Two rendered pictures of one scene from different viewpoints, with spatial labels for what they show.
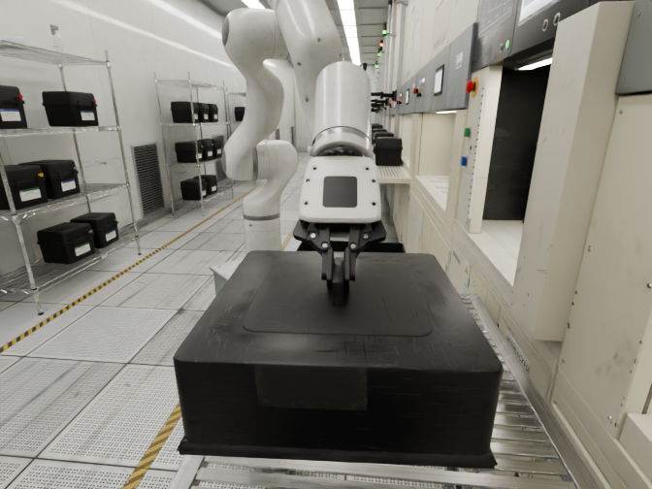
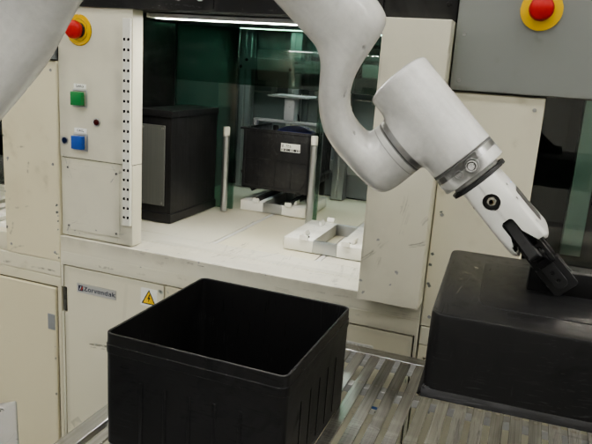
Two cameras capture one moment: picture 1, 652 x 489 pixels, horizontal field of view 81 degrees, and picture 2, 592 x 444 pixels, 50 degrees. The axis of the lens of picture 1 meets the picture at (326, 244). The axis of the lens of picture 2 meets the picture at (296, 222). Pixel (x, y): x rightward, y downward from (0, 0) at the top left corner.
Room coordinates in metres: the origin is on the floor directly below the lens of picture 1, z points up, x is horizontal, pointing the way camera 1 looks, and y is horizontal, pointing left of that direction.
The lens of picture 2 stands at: (0.55, 0.80, 1.31)
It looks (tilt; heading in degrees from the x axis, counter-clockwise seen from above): 14 degrees down; 284
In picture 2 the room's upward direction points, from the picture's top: 4 degrees clockwise
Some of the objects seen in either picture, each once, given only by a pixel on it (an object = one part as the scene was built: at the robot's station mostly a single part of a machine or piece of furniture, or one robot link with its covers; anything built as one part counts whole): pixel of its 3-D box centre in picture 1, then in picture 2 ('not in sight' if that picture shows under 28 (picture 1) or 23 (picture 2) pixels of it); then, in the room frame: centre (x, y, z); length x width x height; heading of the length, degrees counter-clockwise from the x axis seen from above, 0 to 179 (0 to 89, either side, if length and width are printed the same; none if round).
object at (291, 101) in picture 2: not in sight; (288, 147); (1.06, -1.09, 1.06); 0.24 x 0.20 x 0.32; 174
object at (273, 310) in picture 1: (338, 317); (555, 320); (0.41, -0.01, 1.02); 0.29 x 0.29 x 0.13; 87
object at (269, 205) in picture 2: not in sight; (284, 201); (1.06, -1.09, 0.89); 0.22 x 0.21 x 0.04; 84
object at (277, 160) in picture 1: (270, 179); not in sight; (1.22, 0.18, 1.07); 0.19 x 0.12 x 0.24; 111
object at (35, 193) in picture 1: (13, 186); not in sight; (2.53, 2.09, 0.81); 0.30 x 0.28 x 0.26; 170
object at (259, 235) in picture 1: (263, 243); not in sight; (1.20, 0.21, 0.85); 0.19 x 0.19 x 0.18
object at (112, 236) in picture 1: (96, 229); not in sight; (3.21, 2.02, 0.31); 0.30 x 0.28 x 0.26; 178
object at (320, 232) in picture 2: not in sight; (336, 237); (0.83, -0.75, 0.89); 0.22 x 0.21 x 0.04; 84
